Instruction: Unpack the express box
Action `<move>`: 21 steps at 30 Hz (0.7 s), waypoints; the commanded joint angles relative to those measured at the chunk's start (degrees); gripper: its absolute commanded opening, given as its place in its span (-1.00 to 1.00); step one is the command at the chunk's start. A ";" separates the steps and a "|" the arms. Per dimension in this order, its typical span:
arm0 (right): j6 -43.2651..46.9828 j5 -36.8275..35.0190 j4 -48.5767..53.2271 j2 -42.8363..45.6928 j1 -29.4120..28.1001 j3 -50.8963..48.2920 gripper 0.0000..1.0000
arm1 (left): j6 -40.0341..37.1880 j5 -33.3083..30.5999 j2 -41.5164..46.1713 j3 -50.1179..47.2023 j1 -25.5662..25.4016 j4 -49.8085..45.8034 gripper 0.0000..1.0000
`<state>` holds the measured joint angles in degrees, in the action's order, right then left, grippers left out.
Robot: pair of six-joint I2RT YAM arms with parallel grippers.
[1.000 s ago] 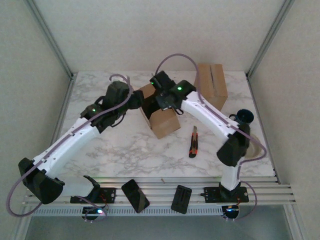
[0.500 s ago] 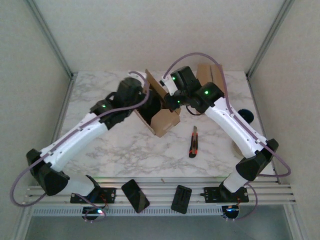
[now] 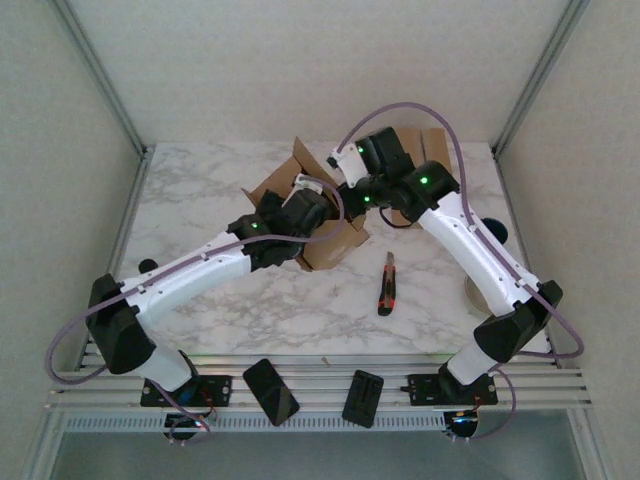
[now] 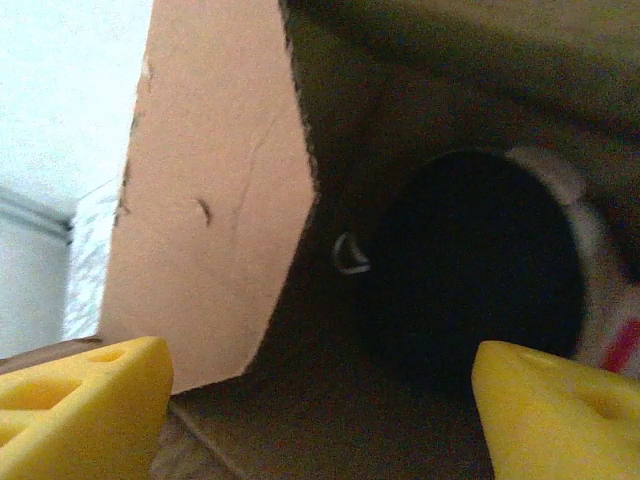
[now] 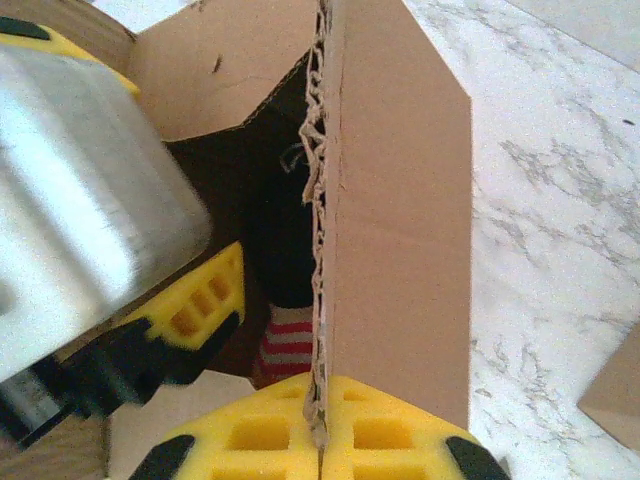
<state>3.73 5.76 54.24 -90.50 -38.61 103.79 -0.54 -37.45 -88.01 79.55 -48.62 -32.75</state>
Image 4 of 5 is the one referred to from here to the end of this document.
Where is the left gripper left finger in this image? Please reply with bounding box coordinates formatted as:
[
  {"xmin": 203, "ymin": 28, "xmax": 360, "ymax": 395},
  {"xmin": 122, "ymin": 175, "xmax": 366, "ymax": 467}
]
[{"xmin": 0, "ymin": 336, "xmax": 175, "ymax": 480}]

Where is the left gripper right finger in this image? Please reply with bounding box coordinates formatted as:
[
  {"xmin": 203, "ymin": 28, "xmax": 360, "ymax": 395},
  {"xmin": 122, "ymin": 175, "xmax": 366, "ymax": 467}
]
[{"xmin": 471, "ymin": 341, "xmax": 640, "ymax": 480}]

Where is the brown cardboard box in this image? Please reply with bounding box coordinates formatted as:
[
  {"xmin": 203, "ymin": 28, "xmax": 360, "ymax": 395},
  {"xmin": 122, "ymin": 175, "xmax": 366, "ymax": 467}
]
[{"xmin": 0, "ymin": 0, "xmax": 640, "ymax": 480}]

